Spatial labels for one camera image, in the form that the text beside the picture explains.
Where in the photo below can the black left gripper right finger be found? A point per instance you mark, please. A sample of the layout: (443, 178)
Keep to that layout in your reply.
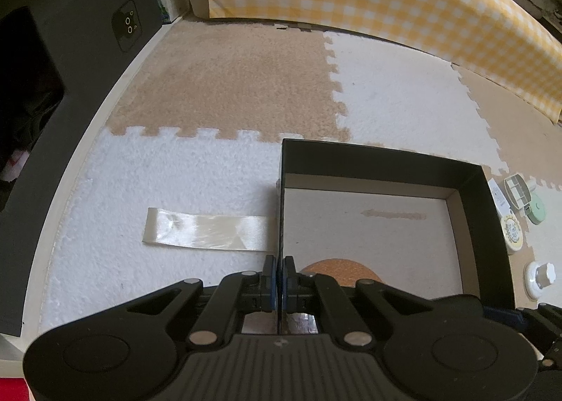
(326, 301)

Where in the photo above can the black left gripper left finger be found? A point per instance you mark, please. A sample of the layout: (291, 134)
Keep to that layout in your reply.
(236, 296)

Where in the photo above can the black cardboard box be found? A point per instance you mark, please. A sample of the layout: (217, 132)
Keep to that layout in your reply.
(425, 225)

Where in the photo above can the white rectangular pack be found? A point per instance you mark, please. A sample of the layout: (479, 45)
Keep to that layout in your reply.
(501, 203)

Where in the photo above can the mint green round container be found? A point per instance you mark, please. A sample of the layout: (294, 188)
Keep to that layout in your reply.
(535, 210)

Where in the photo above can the grey divided tray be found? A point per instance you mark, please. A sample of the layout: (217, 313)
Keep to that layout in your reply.
(518, 191)

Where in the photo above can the round cork coaster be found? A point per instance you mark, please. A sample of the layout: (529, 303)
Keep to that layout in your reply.
(342, 271)

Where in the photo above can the white foam mat tile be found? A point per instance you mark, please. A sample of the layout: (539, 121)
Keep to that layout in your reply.
(400, 98)

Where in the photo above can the brown foam mat tile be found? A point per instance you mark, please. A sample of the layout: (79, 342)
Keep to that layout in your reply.
(230, 78)

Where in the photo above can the white tissue box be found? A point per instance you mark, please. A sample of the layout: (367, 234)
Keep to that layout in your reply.
(170, 10)

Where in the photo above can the yellow checkered blanket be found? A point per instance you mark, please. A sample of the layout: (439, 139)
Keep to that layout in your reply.
(496, 39)

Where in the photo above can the black shelf panel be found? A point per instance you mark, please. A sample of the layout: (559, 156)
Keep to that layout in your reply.
(59, 59)

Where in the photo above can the black wall socket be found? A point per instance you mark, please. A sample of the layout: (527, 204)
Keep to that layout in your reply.
(126, 26)

